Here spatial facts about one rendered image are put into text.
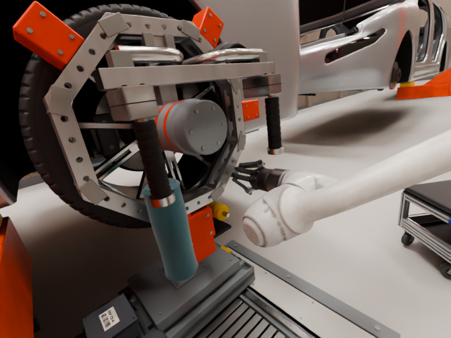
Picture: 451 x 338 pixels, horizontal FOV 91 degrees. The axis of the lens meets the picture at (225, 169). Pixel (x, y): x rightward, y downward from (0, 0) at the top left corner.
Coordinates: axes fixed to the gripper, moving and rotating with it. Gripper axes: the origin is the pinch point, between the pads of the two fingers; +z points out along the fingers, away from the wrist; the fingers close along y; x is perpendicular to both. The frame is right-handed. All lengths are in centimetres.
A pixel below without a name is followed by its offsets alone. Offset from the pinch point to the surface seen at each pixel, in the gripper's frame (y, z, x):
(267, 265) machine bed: -29, -1, -50
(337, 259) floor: -10, -21, -80
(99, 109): -3.5, 18.3, 44.7
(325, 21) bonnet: 301, 114, -147
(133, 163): -13.7, 18.4, 27.0
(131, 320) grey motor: -49, -12, 20
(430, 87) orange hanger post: 241, -11, -240
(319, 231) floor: 2, -2, -92
